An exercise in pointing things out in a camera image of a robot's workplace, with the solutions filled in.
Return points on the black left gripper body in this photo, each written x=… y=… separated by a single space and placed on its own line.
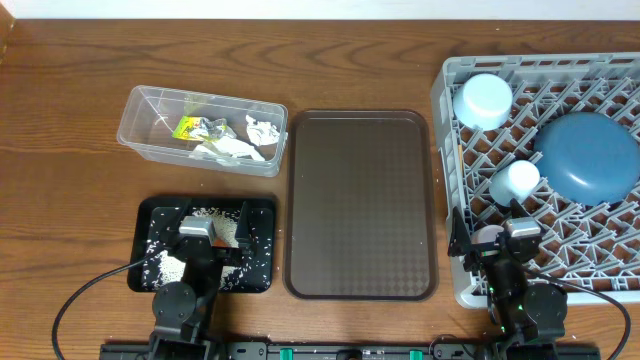
x=203 y=273

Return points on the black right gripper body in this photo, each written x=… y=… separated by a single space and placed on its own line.
x=483 y=255

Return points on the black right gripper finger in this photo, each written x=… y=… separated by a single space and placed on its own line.
x=460 y=240
x=517 y=210

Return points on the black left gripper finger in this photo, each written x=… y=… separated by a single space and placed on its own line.
x=164 y=225
x=243 y=229

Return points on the pink cup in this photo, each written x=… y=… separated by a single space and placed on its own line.
x=486 y=234

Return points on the light blue cup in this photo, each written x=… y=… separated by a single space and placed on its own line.
x=517 y=182

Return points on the dark blue plate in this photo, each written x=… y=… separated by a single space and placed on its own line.
x=588 y=158

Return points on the white paper tissue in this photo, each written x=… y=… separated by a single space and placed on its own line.
x=225 y=148

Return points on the yellow green snack wrapper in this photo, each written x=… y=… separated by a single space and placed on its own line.
x=187 y=129

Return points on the aluminium foil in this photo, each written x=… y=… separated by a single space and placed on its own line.
x=211 y=130

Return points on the light blue bowl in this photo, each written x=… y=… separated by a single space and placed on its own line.
x=483 y=102

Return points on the wooden chopstick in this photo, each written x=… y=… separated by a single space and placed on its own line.
x=461 y=164

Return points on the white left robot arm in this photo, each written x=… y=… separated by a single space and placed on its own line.
x=183 y=309

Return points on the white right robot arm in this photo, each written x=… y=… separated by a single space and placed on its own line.
x=531 y=316

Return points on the clear plastic waste bin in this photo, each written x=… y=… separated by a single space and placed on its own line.
x=152 y=113

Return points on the black plastic tray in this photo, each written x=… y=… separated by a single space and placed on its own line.
x=141 y=244

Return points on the spilled white rice grains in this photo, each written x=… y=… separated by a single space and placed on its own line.
x=167 y=267

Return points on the brown serving tray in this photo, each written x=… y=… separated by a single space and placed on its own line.
x=360 y=208

